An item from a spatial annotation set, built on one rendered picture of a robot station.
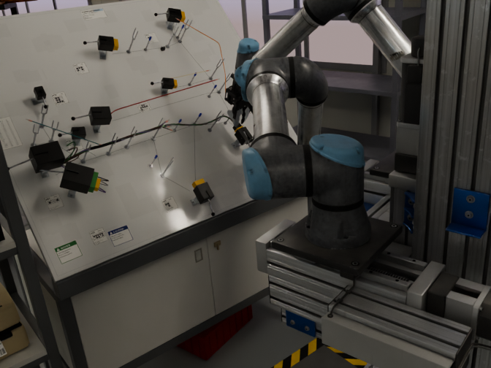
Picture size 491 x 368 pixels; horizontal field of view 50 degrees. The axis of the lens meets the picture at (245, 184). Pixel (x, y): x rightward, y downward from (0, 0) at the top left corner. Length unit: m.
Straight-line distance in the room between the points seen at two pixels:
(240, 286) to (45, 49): 1.23
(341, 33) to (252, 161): 2.75
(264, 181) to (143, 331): 1.12
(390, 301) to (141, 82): 1.41
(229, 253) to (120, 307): 0.49
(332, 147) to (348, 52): 2.71
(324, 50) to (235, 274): 2.11
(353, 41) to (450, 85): 2.64
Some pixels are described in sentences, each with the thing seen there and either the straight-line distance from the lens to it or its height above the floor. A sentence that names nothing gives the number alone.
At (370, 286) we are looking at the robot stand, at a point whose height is 1.10.
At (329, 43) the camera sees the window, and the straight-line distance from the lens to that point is 3.86.
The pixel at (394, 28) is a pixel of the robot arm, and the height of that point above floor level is 1.53.
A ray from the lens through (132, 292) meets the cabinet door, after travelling 1.97.
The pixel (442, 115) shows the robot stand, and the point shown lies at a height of 1.43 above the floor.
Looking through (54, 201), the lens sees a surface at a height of 1.06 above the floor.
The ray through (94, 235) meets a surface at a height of 0.94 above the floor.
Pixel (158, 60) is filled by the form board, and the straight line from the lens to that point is 2.28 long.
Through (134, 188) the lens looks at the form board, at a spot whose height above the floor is 1.03.
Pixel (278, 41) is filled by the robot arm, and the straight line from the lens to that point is 1.70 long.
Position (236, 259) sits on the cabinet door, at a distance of 2.20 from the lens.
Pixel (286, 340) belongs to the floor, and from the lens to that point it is 2.73.
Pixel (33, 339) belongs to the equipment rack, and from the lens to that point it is 1.94.
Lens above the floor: 1.77
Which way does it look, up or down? 24 degrees down
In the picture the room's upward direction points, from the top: 5 degrees counter-clockwise
